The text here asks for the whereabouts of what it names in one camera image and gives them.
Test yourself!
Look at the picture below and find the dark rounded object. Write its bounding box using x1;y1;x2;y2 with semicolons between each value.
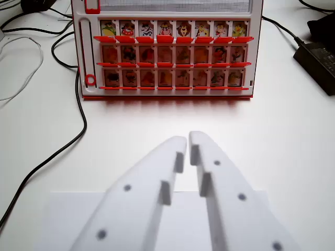
20;0;72;14

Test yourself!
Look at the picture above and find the white paper sheet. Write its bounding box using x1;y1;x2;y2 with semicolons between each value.
39;191;269;251

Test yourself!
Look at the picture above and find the thin white wire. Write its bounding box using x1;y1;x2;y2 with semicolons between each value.
0;36;44;101

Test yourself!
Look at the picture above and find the black adapter cable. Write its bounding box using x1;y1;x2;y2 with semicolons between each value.
261;15;302;45

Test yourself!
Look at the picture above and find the black lumpy object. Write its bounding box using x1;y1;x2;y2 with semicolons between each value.
307;12;335;47

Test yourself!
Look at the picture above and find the long black cable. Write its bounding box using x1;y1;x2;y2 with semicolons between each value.
0;31;88;230

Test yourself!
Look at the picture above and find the red and white game board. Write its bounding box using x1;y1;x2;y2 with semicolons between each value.
71;0;263;100

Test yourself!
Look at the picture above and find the black power adapter box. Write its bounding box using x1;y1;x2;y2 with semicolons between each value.
292;41;335;96

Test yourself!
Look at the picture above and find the thin black cable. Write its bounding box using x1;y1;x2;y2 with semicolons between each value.
2;20;74;36
0;7;73;30

